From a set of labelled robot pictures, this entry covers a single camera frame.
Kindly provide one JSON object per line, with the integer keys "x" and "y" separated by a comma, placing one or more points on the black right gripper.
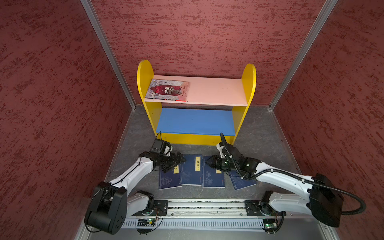
{"x": 215, "y": 162}

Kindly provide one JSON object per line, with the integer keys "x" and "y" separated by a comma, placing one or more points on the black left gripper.
{"x": 174, "y": 162}

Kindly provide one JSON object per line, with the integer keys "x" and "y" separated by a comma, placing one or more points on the blue chinese book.
{"x": 191, "y": 170}
{"x": 170, "y": 179}
{"x": 211, "y": 178}
{"x": 239, "y": 183}

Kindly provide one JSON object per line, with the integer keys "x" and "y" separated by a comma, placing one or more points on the pink Hamlet picture book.
{"x": 167, "y": 90}

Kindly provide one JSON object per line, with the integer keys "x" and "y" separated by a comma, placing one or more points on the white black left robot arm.
{"x": 111, "y": 203}

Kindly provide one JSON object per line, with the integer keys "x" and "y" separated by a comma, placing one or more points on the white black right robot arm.
{"x": 308, "y": 195}

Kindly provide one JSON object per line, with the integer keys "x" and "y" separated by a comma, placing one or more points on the yellow pink blue bookshelf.
{"x": 213, "y": 106}

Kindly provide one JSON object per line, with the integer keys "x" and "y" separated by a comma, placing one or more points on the left green circuit board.
{"x": 146, "y": 223}

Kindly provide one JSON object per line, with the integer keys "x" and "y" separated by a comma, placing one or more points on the green circuit board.
{"x": 146, "y": 223}
{"x": 270, "y": 225}

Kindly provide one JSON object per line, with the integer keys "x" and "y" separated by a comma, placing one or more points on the right green circuit board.
{"x": 270, "y": 225}

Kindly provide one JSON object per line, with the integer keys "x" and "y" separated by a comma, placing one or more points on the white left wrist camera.
{"x": 166, "y": 149}

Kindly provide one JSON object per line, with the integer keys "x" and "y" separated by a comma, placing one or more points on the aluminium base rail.
{"x": 204, "y": 208}

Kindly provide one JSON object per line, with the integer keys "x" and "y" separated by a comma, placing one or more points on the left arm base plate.
{"x": 160, "y": 209}

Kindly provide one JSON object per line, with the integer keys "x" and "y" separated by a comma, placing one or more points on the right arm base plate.
{"x": 258, "y": 208}

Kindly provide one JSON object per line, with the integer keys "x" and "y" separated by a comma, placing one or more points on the left aluminium corner post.
{"x": 96, "y": 24}

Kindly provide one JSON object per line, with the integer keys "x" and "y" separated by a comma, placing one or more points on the aluminium corner post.
{"x": 96, "y": 24}
{"x": 316, "y": 28}

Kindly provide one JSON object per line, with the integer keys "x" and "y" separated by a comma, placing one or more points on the right aluminium corner post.
{"x": 316, "y": 28}

